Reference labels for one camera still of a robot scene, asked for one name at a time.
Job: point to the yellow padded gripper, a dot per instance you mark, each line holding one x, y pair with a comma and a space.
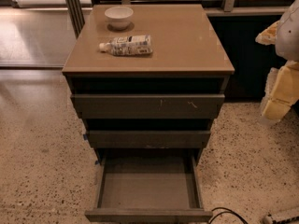
289, 36

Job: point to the grey bottom drawer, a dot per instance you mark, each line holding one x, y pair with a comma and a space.
151, 189

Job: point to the grey drawer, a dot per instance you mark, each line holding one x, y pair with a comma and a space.
148, 139
137, 106
151, 189

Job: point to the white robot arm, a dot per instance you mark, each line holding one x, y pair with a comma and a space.
284, 34

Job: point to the grey drawer cabinet tan top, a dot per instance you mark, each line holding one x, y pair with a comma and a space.
187, 58

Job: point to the grey middle drawer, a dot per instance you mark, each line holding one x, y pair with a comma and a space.
148, 139

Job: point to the grey top drawer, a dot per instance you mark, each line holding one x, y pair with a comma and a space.
137, 106

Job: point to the grey power strip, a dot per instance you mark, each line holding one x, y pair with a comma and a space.
282, 217

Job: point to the lying plastic bottle white label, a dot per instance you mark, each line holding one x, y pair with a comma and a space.
133, 45

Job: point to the white ceramic bowl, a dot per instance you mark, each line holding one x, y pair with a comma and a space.
119, 18

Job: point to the blue tape piece upper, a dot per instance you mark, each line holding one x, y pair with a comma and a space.
85, 136

